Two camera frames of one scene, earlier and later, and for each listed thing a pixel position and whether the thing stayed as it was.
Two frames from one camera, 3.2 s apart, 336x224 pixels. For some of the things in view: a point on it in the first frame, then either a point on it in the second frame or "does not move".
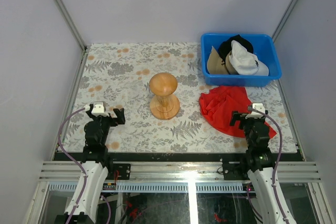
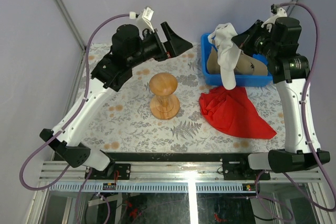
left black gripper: (120, 114) to (175, 44)
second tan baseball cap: (214, 63) does not move
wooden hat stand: (165, 105) does not move
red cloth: (218, 107) does not move
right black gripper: (238, 116) to (243, 41)
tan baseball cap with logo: (229, 66) to (248, 65)
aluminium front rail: (175, 171) does not move
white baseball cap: (244, 62) to (228, 52)
